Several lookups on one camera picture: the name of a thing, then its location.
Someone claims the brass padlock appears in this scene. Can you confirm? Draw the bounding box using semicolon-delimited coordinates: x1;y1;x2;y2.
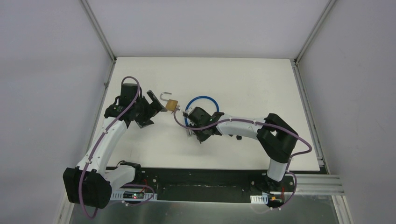
160;92;178;112

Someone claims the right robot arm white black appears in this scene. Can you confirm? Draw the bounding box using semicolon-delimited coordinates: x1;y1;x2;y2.
183;107;298;182

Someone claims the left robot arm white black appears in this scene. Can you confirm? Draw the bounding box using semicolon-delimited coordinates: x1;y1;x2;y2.
63;84;165;209

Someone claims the blue cable lock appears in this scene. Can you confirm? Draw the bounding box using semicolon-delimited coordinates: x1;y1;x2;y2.
185;95;220;112

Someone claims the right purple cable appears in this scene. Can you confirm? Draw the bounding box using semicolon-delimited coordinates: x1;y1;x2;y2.
172;110;313;211

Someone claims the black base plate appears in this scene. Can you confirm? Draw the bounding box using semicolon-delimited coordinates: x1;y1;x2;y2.
119;168;296;207

